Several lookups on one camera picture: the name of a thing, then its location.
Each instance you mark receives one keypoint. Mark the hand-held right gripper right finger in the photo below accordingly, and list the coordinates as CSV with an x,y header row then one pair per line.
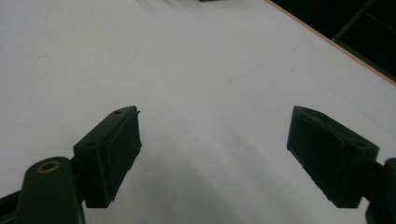
x,y
330,155

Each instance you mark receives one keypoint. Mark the black metal stand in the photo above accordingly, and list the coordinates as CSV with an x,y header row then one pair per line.
x,y
361,40

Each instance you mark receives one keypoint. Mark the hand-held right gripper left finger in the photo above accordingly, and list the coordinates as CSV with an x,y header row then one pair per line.
x,y
107,158

